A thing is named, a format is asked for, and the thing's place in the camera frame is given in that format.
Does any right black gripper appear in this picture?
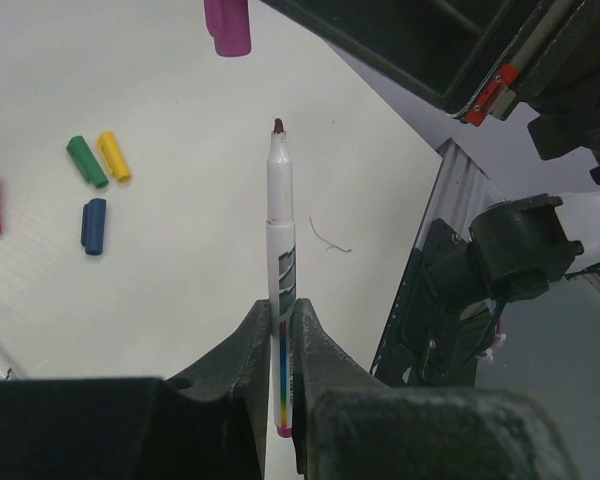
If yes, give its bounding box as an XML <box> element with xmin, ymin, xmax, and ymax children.
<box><xmin>515</xmin><ymin>1</ymin><xmax>600</xmax><ymax>185</ymax></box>

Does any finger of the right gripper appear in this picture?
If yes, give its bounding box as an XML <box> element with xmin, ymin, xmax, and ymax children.
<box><xmin>259</xmin><ymin>0</ymin><xmax>551</xmax><ymax>119</ymax></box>

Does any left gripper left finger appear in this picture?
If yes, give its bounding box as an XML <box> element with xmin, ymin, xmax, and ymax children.
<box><xmin>0</xmin><ymin>300</ymin><xmax>270</xmax><ymax>479</ymax></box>

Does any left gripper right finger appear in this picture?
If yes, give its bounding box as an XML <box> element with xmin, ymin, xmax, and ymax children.
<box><xmin>292</xmin><ymin>299</ymin><xmax>579</xmax><ymax>479</ymax></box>

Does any purple-end white marker pen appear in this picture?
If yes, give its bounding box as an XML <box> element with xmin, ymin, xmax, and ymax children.
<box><xmin>266</xmin><ymin>118</ymin><xmax>297</xmax><ymax>438</ymax></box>

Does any purple pen cap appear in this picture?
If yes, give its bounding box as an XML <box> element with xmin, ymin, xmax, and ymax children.
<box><xmin>203</xmin><ymin>0</ymin><xmax>251</xmax><ymax>58</ymax></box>

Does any yellow pen cap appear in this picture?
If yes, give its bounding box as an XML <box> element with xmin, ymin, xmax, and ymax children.
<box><xmin>96</xmin><ymin>131</ymin><xmax>131</xmax><ymax>182</ymax></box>

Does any blue pen cap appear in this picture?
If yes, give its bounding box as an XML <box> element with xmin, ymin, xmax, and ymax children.
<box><xmin>80</xmin><ymin>198</ymin><xmax>107</xmax><ymax>256</ymax></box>

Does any green pen cap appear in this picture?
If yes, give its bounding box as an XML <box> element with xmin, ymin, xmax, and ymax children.
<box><xmin>66</xmin><ymin>136</ymin><xmax>109</xmax><ymax>189</ymax></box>

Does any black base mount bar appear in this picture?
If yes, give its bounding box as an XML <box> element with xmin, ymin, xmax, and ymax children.
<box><xmin>370</xmin><ymin>218</ymin><xmax>495</xmax><ymax>387</ymax></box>

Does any aluminium frame rail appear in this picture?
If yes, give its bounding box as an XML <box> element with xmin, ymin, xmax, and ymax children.
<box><xmin>414</xmin><ymin>138</ymin><xmax>505</xmax><ymax>249</ymax></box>

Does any thin wire scrap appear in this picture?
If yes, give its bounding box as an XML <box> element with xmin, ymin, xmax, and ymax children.
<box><xmin>308</xmin><ymin>215</ymin><xmax>354</xmax><ymax>254</ymax></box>

